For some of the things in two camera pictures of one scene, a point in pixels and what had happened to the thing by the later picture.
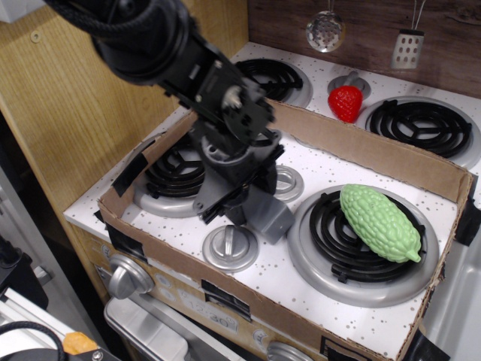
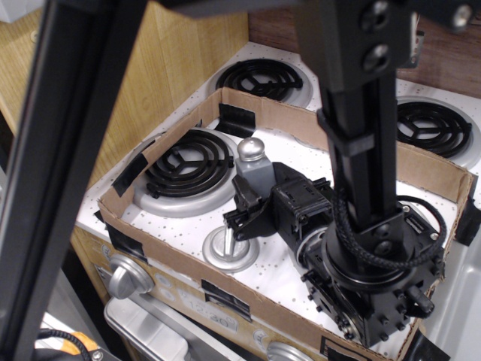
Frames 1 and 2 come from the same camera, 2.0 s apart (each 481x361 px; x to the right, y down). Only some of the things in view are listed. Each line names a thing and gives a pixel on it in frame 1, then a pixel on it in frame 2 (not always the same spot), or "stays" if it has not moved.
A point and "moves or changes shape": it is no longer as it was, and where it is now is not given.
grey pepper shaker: [265, 216] moves or changes shape
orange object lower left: [76, 343] stays
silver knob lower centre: [230, 249] stays
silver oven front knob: [127, 277] stays
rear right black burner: [425, 124] stays
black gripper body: [229, 164] → [295, 207]
